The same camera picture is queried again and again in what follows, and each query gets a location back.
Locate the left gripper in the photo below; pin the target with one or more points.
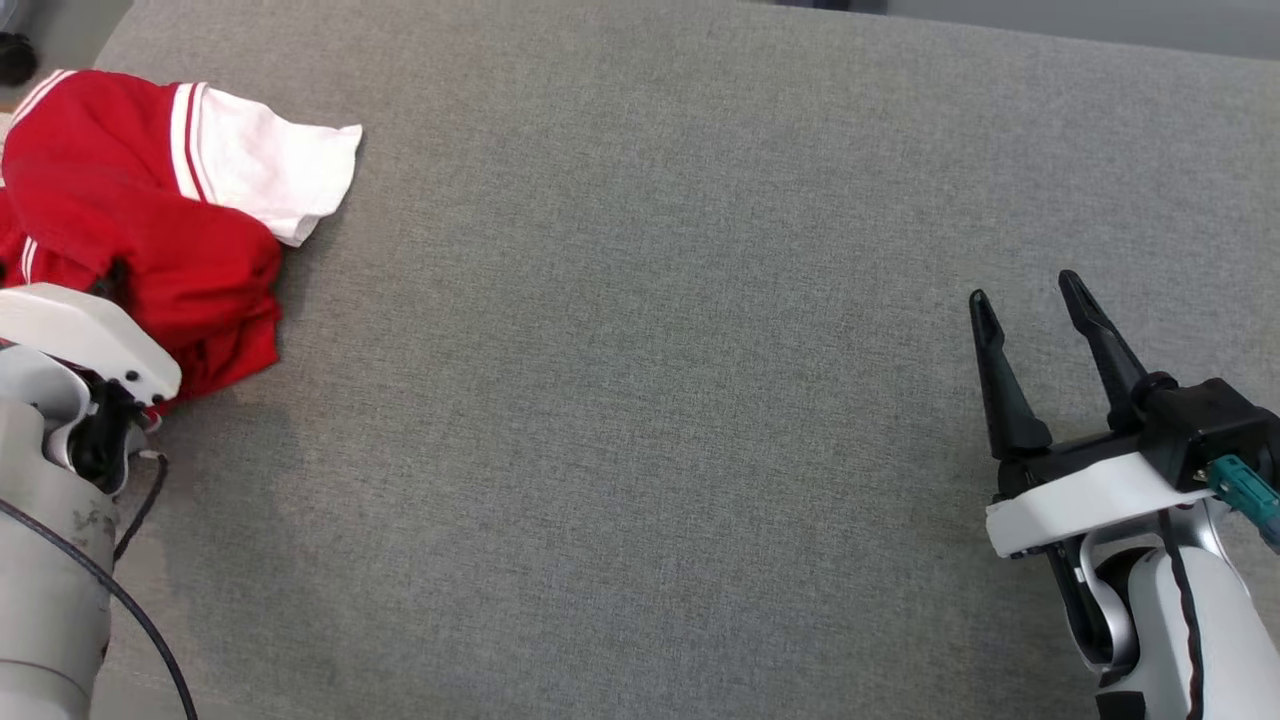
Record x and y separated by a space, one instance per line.
90 330

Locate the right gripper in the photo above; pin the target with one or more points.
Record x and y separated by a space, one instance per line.
1080 505

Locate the red shirt with white sleeves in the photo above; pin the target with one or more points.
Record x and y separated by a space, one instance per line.
120 160

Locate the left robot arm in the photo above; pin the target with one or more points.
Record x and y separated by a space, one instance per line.
45 560

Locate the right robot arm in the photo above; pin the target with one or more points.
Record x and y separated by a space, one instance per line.
1220 640

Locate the small black round object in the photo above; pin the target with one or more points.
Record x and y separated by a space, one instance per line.
15 58

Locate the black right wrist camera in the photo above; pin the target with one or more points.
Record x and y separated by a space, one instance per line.
1210 420

